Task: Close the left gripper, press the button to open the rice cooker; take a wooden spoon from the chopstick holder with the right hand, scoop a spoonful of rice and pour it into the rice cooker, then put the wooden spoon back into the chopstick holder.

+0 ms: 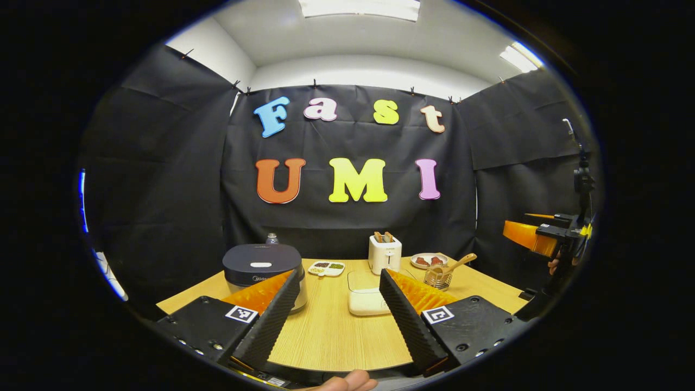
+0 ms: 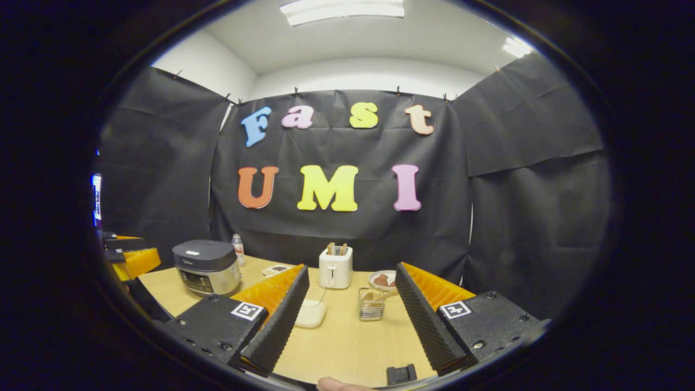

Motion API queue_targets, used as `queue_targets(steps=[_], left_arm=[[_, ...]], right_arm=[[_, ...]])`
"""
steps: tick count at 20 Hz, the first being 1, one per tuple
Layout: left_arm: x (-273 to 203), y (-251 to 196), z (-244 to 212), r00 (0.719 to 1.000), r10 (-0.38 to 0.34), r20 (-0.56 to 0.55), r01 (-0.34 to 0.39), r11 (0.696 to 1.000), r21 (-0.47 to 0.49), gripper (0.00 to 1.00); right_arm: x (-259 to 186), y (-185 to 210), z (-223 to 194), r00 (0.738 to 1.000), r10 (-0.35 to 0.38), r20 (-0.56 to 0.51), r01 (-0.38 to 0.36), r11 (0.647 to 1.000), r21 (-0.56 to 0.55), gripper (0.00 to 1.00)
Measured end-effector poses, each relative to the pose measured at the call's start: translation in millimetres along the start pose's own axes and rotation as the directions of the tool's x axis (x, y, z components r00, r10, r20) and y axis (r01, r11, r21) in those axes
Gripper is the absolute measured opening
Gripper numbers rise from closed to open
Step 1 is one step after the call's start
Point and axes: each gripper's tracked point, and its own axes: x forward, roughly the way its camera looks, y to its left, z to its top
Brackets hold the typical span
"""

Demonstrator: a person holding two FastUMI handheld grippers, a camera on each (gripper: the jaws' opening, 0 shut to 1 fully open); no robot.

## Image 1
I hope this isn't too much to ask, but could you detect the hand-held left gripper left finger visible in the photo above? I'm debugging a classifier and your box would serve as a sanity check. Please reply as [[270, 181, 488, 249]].
[[155, 270, 301, 373]]

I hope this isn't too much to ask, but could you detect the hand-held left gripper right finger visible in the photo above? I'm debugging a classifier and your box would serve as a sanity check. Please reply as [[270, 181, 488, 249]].
[[378, 269, 530, 379]]

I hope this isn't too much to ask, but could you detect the clear container of rice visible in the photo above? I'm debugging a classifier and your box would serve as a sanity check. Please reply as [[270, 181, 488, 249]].
[[347, 270, 416, 317]]

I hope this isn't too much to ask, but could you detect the silver black rice cooker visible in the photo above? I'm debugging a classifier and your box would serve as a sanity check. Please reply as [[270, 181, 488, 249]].
[[222, 243, 308, 314]]

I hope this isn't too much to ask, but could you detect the wooden spoon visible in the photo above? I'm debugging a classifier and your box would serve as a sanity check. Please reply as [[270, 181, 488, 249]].
[[429, 253, 478, 278]]

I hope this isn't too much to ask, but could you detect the white round plate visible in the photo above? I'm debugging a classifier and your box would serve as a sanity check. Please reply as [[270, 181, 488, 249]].
[[410, 253, 449, 270]]

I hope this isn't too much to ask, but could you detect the white toaster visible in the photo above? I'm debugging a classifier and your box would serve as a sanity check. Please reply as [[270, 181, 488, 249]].
[[368, 235, 403, 275]]

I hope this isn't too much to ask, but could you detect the white divided condiment dish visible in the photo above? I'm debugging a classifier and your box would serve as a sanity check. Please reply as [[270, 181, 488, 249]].
[[307, 261, 346, 278]]

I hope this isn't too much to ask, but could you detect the white side desk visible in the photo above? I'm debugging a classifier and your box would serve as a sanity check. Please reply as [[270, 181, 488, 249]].
[[92, 250, 130, 302]]

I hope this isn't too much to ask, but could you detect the narrow ceiling light panel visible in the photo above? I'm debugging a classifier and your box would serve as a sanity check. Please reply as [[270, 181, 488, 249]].
[[500, 42, 544, 74]]

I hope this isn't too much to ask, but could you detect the large ceiling light panel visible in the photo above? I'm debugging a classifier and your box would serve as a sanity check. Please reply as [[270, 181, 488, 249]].
[[298, 0, 421, 22]]

